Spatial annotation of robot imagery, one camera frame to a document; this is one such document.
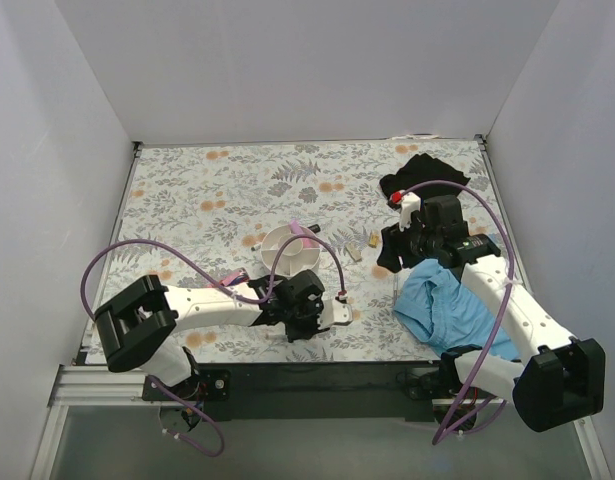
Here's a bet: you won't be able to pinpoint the purple highlighter pen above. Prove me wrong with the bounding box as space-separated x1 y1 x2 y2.
289 219 312 248

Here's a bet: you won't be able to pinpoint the orange capped white marker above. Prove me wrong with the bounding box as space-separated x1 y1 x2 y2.
266 335 288 344

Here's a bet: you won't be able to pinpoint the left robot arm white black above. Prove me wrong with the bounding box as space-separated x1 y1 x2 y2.
94 270 347 400

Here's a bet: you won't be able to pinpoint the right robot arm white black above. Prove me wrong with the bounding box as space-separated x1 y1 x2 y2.
378 191 606 432

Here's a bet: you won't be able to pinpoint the thin purple gel pen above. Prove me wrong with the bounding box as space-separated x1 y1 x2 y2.
392 274 400 305

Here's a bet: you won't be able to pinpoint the yellow eraser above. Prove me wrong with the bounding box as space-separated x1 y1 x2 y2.
368 233 379 248

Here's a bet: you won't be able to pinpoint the grey speckled eraser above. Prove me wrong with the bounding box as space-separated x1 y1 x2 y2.
345 244 362 262

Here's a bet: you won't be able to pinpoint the white round divided organizer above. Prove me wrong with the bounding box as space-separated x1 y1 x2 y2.
260 224 321 277

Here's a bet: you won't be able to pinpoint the light blue shorts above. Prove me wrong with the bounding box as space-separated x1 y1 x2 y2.
393 259 495 355

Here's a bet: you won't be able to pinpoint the pink pack of pens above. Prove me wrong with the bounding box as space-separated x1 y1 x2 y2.
220 268 250 287

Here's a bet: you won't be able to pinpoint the black folded cloth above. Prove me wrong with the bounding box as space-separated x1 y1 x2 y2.
379 153 470 198

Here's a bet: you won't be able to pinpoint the floral table mat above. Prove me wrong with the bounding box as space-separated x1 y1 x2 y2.
95 140 503 363

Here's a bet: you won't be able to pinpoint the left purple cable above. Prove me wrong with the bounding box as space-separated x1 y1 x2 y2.
80 236 349 458

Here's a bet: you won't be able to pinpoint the purple cable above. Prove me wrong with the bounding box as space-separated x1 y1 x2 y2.
401 179 519 446
80 236 349 458

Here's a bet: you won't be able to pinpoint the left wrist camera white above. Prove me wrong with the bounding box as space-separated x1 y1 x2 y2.
317 292 353 330

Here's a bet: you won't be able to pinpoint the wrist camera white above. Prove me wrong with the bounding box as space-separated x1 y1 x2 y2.
317 292 353 330
389 190 422 231

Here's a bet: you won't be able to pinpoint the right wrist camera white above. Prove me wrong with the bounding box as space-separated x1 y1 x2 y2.
389 190 422 231

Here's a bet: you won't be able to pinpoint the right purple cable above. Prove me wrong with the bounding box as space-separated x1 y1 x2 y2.
401 179 519 446

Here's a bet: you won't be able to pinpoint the aluminium frame rail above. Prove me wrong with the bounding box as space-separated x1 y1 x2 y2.
32 366 611 479

